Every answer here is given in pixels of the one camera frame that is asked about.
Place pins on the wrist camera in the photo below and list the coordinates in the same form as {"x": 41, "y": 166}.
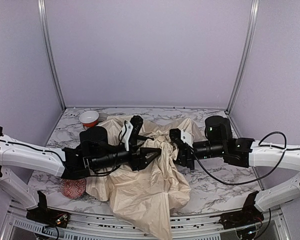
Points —
{"x": 130, "y": 132}
{"x": 186, "y": 137}

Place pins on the front aluminium rail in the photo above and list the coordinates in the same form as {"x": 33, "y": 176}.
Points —
{"x": 101, "y": 226}

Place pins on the right aluminium frame post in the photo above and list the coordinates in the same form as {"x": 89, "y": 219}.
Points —
{"x": 251, "y": 27}

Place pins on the left aluminium frame post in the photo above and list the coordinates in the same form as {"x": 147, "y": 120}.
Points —
{"x": 49, "y": 52}

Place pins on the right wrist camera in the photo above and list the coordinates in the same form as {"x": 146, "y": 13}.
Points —
{"x": 186, "y": 137}

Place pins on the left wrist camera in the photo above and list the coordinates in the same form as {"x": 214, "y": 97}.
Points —
{"x": 130, "y": 132}

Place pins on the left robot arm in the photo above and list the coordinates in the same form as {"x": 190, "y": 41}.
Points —
{"x": 93, "y": 157}

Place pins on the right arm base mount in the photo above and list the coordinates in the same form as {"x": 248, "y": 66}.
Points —
{"x": 239, "y": 219}

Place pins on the aluminium frame post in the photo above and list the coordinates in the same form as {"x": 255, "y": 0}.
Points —
{"x": 49, "y": 52}
{"x": 251, "y": 27}

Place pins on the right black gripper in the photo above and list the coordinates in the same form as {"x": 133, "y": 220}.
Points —
{"x": 186, "y": 153}

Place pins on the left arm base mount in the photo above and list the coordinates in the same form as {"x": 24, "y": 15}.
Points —
{"x": 51, "y": 217}

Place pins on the grey ringed silicone mat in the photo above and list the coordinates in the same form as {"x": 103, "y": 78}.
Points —
{"x": 102, "y": 117}

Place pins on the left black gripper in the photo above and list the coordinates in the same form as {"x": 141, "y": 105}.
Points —
{"x": 135, "y": 157}

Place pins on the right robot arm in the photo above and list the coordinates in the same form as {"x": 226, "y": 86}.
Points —
{"x": 242, "y": 152}

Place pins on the beige folding umbrella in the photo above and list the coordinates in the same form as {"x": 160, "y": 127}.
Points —
{"x": 146, "y": 198}

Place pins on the orange white bowl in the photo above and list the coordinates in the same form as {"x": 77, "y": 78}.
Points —
{"x": 89, "y": 118}

